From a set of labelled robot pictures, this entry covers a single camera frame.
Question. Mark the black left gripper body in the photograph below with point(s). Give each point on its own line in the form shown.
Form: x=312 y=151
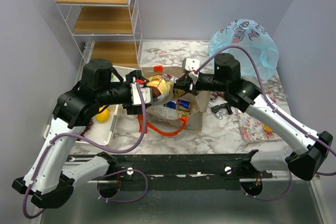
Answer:
x=119 y=94

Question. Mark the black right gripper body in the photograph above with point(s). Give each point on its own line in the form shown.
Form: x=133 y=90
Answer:
x=205 y=82

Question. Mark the yellow lemon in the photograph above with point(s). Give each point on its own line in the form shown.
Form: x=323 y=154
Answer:
x=103 y=114

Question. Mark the blue plastic grocery bag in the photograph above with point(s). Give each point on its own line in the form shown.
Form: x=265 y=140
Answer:
x=251 y=36

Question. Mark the dark red grape bunch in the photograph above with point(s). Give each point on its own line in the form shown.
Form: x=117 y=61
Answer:
x=87 y=128

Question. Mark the beige canvas tote bag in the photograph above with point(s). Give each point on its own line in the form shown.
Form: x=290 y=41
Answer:
x=199 y=104

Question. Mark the yellow brown chip bag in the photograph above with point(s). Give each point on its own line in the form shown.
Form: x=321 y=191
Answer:
x=163 y=90

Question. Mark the braided golden bread loaf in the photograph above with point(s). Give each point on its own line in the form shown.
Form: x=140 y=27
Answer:
x=267 y=129

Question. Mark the red white snack packet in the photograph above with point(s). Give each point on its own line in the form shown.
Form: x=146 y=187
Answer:
x=166 y=115

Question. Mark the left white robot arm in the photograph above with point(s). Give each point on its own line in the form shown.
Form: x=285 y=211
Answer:
x=57 y=150

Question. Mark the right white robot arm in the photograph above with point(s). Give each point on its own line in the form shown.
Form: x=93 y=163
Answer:
x=307 y=149

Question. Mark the black pipe tee fitting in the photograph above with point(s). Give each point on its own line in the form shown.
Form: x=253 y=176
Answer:
x=225 y=106

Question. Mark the silver open-end wrench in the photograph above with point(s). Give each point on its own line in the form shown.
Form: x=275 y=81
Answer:
x=219 y=113

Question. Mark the floral pattern tray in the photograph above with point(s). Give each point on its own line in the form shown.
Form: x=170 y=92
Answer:
x=252 y=131

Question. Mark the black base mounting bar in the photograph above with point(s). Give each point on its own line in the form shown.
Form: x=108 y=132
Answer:
x=182 y=171

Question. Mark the dark red handled tool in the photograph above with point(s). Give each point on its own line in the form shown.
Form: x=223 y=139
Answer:
x=216 y=95

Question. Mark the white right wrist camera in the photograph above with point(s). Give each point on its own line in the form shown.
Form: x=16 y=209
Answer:
x=191 y=65

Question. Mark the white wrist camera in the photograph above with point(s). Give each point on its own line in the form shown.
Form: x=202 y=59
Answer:
x=140 y=91
x=191 y=65

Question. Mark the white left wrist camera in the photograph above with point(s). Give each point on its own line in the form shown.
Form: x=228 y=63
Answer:
x=140 y=91

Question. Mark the white wire shelf rack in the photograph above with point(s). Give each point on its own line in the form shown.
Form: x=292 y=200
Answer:
x=108 y=29

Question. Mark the aluminium rail frame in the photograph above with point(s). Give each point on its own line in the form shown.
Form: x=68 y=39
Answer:
x=108 y=190

